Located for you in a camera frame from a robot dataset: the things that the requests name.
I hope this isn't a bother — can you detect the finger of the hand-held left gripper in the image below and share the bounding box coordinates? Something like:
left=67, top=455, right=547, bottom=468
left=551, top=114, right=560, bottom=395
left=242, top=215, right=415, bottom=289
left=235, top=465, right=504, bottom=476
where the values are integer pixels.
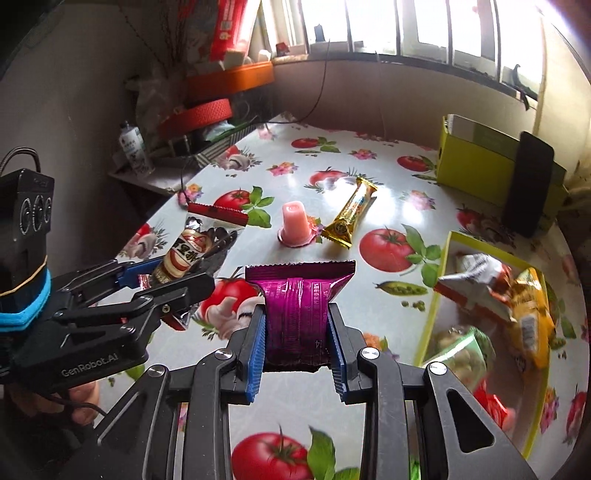
left=54, top=271, right=217, bottom=334
left=51, top=258, right=167, bottom=305

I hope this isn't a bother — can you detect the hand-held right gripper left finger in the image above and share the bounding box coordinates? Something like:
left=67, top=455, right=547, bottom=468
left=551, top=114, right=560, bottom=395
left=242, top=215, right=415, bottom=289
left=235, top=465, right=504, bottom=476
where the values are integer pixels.
left=95, top=307, right=269, bottom=480

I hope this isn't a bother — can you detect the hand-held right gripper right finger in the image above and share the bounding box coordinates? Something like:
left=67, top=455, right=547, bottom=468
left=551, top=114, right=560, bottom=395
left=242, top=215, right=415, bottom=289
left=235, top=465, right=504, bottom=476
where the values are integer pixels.
left=325, top=305, right=539, bottom=480

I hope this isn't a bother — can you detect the purple snack packet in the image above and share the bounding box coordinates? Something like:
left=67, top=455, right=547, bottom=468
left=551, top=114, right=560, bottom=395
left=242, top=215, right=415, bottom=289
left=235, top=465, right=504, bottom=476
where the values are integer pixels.
left=245, top=260, right=357, bottom=374

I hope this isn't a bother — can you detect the green pea snack packet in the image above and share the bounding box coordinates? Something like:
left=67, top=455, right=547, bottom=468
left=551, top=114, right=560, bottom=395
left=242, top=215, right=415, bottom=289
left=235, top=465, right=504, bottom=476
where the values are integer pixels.
left=422, top=325, right=497, bottom=388

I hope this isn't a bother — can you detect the pink jelly cup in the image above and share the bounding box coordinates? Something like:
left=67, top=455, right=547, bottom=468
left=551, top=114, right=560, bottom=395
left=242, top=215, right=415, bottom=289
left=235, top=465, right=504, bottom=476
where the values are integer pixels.
left=473, top=385, right=518, bottom=432
left=277, top=200, right=315, bottom=245

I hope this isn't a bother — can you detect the lime-rimmed cardboard box tray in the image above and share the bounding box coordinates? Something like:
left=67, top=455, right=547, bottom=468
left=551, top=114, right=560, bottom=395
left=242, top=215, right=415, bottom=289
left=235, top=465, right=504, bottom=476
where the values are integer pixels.
left=413, top=231, right=561, bottom=455

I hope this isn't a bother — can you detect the yellow snack packet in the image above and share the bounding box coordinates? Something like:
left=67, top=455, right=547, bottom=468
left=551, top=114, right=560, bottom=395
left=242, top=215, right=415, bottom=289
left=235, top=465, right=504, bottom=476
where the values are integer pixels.
left=505, top=267, right=557, bottom=369

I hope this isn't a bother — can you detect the person's left hand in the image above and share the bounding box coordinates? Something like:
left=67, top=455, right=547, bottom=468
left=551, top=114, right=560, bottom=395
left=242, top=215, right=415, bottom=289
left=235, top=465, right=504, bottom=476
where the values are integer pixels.
left=7, top=381, right=100, bottom=426

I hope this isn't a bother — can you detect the white plastic bottle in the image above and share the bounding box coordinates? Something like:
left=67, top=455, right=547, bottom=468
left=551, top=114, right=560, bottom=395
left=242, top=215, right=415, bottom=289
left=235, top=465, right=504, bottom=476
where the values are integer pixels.
left=119, top=121, right=155, bottom=177

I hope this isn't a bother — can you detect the striped flat box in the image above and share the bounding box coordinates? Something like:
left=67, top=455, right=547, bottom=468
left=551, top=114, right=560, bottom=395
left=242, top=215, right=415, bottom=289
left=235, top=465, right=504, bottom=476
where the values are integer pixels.
left=194, top=122, right=262, bottom=169

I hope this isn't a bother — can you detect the gold snack bar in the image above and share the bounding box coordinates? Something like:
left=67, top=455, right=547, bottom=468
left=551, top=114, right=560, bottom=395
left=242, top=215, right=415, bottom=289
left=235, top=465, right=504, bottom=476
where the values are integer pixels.
left=321, top=176, right=378, bottom=250

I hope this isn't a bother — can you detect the white orange snack packet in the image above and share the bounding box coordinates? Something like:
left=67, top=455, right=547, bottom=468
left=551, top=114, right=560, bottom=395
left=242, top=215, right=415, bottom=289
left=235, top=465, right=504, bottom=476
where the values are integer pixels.
left=434, top=253, right=518, bottom=324

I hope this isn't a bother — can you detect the clear plastic bag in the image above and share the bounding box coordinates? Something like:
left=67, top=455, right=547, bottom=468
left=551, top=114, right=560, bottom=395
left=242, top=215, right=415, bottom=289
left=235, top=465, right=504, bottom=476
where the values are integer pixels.
left=124, top=65, right=188, bottom=148

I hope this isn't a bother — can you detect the red plastic basket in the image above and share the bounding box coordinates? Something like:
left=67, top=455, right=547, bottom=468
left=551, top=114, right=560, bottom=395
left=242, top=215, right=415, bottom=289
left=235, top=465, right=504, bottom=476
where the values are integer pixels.
left=159, top=98, right=233, bottom=139

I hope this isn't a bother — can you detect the fruit printed tablecloth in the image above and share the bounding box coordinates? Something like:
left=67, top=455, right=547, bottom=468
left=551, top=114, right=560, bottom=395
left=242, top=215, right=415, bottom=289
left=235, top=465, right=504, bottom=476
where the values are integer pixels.
left=106, top=111, right=591, bottom=480

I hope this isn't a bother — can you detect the orange plastic shelf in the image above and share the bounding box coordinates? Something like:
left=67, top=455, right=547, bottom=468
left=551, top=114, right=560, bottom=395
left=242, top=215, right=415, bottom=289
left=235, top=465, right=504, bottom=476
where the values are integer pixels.
left=185, top=60, right=275, bottom=104

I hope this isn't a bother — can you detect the lime green cardboard box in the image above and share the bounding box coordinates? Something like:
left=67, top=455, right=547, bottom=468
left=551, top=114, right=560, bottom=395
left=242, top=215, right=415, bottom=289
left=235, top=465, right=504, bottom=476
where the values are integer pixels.
left=436, top=114, right=568, bottom=232

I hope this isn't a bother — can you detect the black smartphone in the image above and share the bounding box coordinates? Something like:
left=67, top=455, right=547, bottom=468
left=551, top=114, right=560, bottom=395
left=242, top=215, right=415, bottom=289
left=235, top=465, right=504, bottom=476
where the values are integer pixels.
left=502, top=130, right=555, bottom=238

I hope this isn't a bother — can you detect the red white package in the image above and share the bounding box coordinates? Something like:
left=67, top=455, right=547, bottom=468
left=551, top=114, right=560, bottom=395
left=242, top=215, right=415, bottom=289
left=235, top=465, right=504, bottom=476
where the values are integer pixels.
left=185, top=0, right=259, bottom=65

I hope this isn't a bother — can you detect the cream heart-print curtain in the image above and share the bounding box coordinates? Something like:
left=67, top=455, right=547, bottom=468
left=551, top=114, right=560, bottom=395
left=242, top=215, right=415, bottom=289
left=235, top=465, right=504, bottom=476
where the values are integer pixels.
left=536, top=9, right=591, bottom=204

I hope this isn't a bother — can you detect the black window hook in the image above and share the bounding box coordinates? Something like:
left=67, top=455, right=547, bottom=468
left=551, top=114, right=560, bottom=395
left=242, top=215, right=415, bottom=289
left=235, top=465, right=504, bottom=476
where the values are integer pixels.
left=510, top=64, right=539, bottom=112

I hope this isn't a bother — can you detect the barred window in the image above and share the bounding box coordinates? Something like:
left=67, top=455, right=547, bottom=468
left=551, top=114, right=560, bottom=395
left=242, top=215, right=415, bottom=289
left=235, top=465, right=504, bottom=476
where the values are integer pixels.
left=259, top=0, right=546, bottom=100

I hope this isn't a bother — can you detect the grey flexible cable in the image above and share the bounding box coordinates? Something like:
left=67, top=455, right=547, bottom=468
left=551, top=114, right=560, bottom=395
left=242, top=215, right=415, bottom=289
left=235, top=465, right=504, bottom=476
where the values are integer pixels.
left=0, top=147, right=43, bottom=174

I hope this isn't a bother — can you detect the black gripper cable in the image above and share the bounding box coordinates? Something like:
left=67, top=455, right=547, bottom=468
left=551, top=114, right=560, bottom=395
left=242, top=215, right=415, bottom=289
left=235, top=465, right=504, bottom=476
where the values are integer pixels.
left=46, top=397, right=109, bottom=416

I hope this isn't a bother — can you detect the black charging cable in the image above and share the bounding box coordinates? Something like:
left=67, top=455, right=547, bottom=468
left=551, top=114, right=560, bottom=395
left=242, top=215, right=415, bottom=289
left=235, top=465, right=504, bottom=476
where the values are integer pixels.
left=277, top=39, right=331, bottom=125

